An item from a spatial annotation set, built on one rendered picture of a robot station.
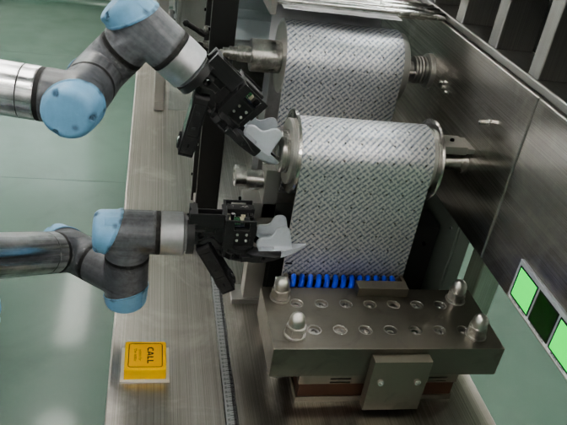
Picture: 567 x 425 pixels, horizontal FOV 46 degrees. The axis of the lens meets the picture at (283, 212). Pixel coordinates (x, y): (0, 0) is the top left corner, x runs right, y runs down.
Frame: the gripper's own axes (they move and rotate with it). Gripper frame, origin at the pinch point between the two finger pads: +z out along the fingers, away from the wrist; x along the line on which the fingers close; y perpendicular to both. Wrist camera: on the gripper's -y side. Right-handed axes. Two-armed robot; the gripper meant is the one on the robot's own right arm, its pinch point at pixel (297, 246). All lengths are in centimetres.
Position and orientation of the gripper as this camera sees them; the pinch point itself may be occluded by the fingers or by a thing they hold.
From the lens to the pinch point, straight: 119.0
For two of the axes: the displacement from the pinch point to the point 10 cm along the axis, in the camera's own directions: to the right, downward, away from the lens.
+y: 1.4, -8.5, -5.1
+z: 9.8, 0.4, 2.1
